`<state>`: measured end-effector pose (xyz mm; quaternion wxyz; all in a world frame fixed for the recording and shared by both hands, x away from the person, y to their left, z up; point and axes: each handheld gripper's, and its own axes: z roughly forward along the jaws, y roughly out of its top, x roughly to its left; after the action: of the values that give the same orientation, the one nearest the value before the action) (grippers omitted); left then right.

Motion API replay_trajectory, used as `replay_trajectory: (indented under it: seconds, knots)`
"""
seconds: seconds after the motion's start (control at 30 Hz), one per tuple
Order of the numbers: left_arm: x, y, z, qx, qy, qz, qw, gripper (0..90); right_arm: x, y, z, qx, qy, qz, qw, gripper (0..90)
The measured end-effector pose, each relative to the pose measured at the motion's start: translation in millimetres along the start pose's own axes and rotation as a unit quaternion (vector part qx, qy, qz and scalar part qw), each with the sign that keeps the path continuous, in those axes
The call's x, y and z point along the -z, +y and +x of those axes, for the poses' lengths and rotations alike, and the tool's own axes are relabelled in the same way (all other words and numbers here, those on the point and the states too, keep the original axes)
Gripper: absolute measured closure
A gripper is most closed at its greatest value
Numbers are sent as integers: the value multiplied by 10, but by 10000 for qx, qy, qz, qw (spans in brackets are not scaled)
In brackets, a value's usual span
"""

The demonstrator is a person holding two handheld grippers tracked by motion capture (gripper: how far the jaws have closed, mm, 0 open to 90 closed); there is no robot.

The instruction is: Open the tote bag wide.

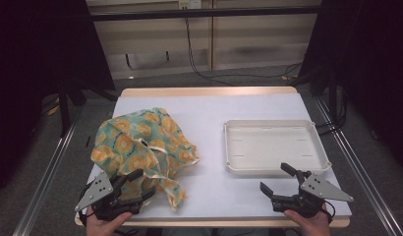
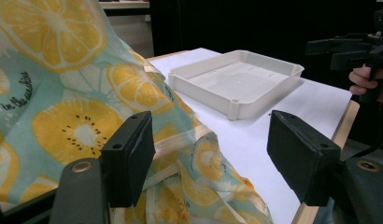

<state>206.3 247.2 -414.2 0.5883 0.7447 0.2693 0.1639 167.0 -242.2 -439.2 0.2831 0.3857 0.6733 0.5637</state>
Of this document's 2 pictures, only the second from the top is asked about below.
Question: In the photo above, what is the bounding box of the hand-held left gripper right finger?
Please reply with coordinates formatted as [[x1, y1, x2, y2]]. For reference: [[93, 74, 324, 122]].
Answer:
[[266, 109, 342, 207]]

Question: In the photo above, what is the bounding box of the white plastic tray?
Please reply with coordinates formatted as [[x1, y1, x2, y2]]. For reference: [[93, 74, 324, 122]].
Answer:
[[167, 49, 305, 121]]

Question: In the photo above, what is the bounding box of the white table cover sheet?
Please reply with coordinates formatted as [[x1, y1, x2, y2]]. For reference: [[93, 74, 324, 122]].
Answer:
[[147, 47, 353, 224]]

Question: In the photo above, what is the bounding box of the lemon print cloth bag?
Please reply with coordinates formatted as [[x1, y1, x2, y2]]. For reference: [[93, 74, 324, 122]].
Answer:
[[0, 0, 275, 224]]

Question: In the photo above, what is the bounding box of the black curtain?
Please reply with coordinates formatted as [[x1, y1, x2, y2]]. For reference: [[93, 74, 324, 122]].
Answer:
[[149, 0, 383, 94]]

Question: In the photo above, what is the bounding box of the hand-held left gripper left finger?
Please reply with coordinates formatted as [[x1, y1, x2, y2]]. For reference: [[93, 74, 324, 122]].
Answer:
[[100, 110, 157, 208]]

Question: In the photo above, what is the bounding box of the light wooden cabinet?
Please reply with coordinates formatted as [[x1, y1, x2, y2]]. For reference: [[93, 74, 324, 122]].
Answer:
[[98, 0, 155, 59]]

